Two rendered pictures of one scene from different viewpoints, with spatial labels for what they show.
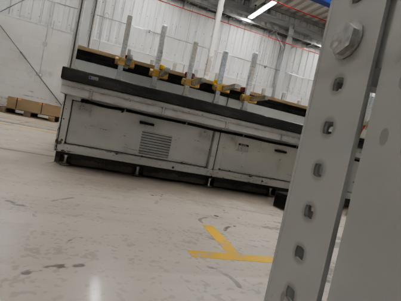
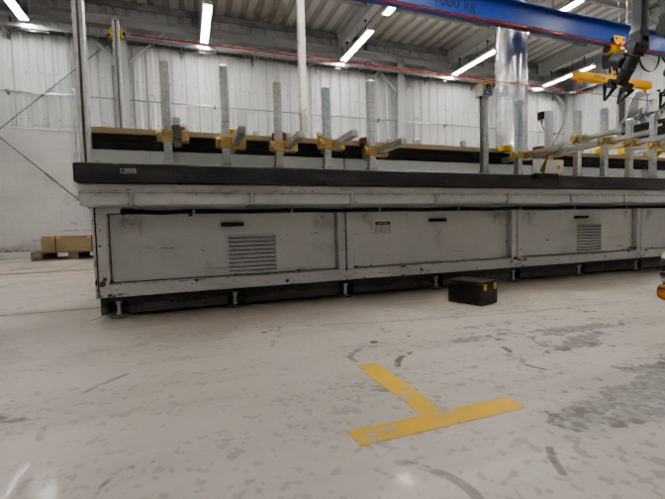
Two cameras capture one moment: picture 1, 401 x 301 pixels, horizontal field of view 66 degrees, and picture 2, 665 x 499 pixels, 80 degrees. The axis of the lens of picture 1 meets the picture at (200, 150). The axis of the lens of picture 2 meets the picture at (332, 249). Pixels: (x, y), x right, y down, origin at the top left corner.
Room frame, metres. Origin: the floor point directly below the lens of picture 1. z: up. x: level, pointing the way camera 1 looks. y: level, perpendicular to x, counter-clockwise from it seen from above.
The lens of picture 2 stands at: (0.40, 0.02, 0.40)
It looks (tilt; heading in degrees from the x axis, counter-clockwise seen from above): 3 degrees down; 358
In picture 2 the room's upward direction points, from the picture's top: 2 degrees counter-clockwise
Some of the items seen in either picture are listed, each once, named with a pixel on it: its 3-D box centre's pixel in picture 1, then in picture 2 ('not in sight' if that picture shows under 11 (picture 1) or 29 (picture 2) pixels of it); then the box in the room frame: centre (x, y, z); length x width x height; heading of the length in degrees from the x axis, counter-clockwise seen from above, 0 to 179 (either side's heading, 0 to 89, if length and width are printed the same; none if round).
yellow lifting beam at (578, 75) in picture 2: not in sight; (613, 79); (6.77, -4.77, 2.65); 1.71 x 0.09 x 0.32; 108
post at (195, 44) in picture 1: (189, 73); (278, 132); (2.38, 0.20, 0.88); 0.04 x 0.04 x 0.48; 18
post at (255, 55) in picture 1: (249, 82); (370, 126); (2.53, -0.27, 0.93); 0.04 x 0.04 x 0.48; 18
